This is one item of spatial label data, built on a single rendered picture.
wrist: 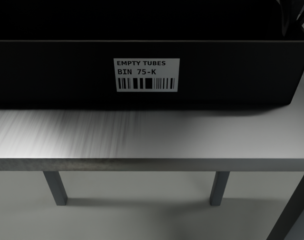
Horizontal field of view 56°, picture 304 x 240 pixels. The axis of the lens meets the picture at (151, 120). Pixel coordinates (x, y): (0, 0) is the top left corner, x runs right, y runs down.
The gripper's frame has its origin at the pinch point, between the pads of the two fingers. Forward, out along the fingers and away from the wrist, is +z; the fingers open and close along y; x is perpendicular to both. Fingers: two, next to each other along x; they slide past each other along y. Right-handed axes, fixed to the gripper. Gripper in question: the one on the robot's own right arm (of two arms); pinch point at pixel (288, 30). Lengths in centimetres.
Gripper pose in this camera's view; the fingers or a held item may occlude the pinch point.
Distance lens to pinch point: 54.8
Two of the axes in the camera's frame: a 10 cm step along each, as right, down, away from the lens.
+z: 0.1, 7.3, 6.8
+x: 0.0, 6.8, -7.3
